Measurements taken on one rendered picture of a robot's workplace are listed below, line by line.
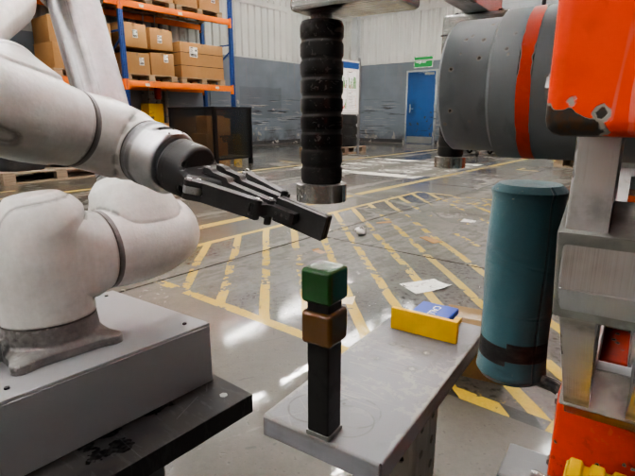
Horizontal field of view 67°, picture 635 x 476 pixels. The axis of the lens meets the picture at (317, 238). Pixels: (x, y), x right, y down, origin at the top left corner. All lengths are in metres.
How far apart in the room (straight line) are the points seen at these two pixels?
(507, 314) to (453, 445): 0.78
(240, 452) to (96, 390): 0.54
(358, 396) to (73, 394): 0.45
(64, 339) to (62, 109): 0.43
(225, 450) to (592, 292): 1.17
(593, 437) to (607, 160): 0.34
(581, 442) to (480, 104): 0.33
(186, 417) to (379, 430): 0.42
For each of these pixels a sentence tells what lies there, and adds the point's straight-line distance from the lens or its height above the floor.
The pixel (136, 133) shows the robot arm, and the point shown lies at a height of 0.80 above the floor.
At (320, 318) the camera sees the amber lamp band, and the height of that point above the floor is 0.61.
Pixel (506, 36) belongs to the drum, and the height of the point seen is 0.89.
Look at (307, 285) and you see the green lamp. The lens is 0.53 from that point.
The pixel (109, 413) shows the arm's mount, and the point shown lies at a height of 0.34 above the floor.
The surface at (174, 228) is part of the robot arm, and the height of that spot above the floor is 0.60.
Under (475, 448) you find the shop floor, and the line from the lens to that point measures 1.40.
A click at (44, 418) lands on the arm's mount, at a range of 0.88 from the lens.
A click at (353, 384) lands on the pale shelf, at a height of 0.45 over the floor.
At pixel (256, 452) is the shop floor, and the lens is 1.34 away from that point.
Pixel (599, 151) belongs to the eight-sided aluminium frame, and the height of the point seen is 0.81.
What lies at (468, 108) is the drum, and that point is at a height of 0.83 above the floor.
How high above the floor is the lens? 0.82
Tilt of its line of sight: 14 degrees down
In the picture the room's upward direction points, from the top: straight up
